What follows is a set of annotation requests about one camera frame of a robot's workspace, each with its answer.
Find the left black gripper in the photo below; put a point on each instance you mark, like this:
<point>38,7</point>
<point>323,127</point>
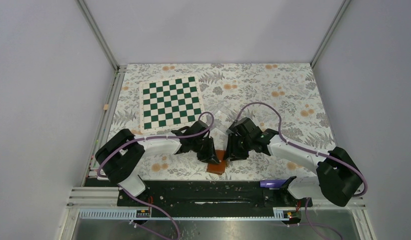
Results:
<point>210,156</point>

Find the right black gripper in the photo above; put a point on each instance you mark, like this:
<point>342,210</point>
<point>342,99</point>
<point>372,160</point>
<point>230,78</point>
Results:
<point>232,152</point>

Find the brown leather card holder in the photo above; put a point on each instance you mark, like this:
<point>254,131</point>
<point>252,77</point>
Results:
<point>220,168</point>

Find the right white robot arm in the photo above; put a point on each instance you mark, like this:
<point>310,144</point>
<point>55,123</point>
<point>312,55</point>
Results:
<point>336,177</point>

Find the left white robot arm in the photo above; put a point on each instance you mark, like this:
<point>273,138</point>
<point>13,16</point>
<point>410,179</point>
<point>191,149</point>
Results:
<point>120,155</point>

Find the floral tablecloth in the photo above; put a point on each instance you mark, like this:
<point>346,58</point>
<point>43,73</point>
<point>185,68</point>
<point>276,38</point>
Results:
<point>264,92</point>

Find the purple marker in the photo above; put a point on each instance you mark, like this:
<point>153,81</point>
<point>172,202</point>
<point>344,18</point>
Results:
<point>272,184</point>

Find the green white chessboard mat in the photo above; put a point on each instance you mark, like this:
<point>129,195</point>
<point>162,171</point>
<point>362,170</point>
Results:
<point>169,103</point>

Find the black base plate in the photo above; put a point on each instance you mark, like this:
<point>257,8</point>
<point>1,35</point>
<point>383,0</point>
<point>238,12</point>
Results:
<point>220,199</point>

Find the aluminium frame rail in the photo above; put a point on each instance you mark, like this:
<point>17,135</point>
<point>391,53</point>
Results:
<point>87,197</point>

